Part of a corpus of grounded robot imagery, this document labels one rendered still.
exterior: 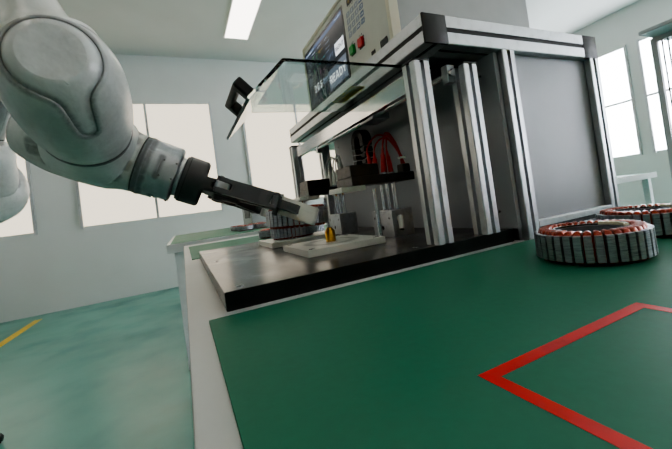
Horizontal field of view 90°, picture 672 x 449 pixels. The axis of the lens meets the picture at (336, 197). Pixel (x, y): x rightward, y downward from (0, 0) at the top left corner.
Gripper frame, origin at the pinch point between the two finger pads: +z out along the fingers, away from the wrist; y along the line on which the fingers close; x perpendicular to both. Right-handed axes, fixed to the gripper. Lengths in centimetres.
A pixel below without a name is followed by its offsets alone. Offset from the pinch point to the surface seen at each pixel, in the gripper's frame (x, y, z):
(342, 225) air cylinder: 3.7, -20.9, 19.2
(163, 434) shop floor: -91, -105, 3
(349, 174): 10.3, 2.2, 7.3
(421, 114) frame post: 17.6, 19.9, 8.4
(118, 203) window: -1, -472, -102
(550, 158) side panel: 21.7, 20.2, 37.2
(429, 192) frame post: 7.0, 19.4, 13.2
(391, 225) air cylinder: 3.6, 2.7, 18.7
